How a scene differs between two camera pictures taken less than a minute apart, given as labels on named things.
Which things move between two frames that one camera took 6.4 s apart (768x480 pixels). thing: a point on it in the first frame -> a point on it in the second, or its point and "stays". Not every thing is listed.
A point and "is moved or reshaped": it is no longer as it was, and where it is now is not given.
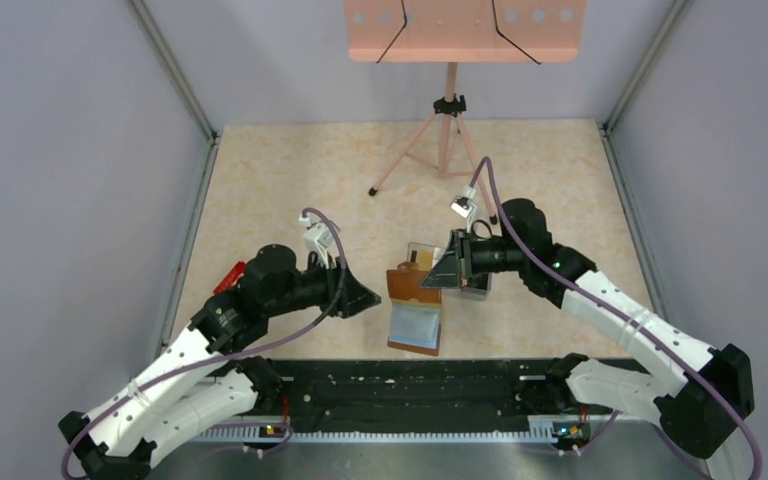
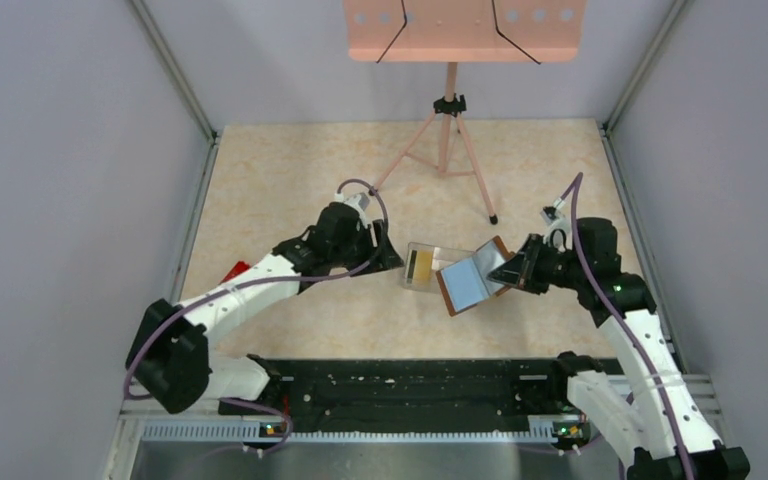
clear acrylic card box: [480, 288] -> [422, 262]
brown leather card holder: [415, 313] is moved or reshaped
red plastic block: [232, 278] stays
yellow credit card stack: [422, 255] stays
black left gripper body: [326, 287] -> [359, 250]
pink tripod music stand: [456, 32] stays
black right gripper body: [482, 256] -> [548, 266]
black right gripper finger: [445, 273] -> [515, 271]
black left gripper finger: [356, 296] -> [385, 256]
